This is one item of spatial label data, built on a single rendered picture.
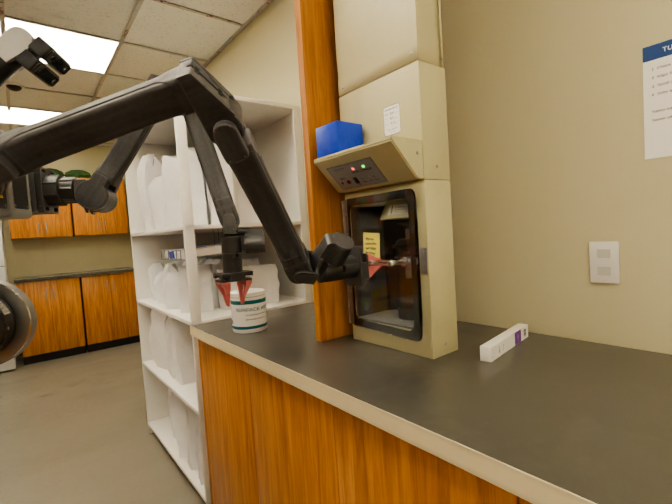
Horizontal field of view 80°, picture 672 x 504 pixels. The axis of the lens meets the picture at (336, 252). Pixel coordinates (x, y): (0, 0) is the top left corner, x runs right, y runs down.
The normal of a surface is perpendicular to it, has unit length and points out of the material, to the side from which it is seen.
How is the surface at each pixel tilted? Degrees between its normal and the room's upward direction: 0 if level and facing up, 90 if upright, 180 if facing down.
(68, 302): 90
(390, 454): 90
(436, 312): 90
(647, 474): 0
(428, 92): 90
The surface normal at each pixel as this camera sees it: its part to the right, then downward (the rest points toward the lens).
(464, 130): -0.78, 0.08
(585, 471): -0.07, -1.00
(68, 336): 0.62, 0.00
